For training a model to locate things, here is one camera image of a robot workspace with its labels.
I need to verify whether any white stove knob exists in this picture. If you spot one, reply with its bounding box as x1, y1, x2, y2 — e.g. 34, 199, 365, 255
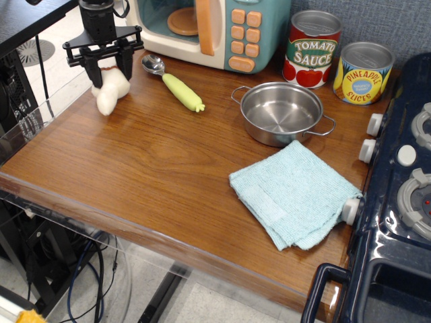
341, 198, 361, 226
359, 139, 376, 164
366, 113, 384, 137

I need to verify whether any black desk at left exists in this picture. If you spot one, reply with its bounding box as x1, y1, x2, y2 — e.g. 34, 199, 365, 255
1, 1, 78, 57

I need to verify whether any spoon with green handle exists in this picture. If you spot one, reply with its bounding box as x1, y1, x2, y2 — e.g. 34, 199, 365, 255
141, 55, 205, 112

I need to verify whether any white stove knob top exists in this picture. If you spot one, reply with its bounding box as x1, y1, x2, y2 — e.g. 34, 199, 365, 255
366, 113, 384, 137

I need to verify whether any white brown plush mushroom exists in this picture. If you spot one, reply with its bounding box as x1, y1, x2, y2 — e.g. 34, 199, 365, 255
91, 67, 131, 116

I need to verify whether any white stove knob bottom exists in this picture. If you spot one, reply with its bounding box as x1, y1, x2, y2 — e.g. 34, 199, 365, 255
341, 198, 361, 226

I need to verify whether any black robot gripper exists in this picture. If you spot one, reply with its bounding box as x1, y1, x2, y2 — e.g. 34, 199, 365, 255
63, 1, 143, 88

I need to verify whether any clear acrylic table guard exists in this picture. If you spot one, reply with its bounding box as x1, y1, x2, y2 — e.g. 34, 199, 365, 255
0, 33, 189, 280

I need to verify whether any pineapple slices can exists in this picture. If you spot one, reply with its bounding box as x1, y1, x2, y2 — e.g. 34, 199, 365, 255
333, 42, 395, 106

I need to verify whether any small steel pot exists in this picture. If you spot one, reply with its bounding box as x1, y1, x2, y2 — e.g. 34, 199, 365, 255
231, 81, 336, 147

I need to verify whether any blue cable under table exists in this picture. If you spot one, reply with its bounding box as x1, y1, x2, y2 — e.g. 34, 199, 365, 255
67, 240, 105, 323

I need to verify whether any tomato sauce can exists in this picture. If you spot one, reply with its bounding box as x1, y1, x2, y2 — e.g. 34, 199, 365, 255
282, 10, 342, 89

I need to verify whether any light blue folded cloth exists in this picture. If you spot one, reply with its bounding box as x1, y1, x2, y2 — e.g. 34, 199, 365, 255
229, 141, 362, 251

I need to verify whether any dark blue toy stove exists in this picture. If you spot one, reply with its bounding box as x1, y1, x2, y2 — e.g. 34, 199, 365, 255
301, 53, 430, 322

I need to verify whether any black computer tower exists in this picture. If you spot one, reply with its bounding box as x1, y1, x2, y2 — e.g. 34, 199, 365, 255
1, 50, 44, 141

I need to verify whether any black cable under table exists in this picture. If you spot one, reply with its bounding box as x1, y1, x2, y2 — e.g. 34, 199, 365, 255
69, 235, 119, 323

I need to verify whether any teal cream toy microwave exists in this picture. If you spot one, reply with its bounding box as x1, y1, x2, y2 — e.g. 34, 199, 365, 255
127, 0, 291, 74

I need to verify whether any white stove knob middle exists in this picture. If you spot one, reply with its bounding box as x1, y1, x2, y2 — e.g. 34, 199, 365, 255
359, 139, 376, 164

